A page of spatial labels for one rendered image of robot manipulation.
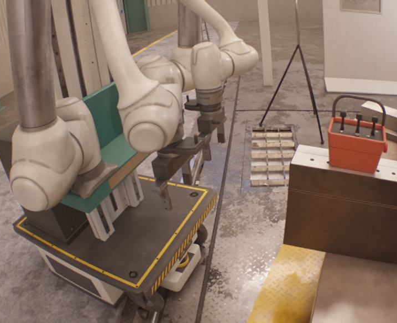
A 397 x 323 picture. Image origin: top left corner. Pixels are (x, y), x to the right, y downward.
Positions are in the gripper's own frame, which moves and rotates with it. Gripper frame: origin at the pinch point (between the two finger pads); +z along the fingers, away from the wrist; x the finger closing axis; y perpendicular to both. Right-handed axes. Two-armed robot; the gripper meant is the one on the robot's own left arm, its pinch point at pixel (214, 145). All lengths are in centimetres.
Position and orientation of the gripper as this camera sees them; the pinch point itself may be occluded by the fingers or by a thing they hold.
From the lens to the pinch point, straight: 114.9
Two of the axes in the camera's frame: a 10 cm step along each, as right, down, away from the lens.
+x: 4.0, -4.9, 7.7
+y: 9.1, 1.2, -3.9
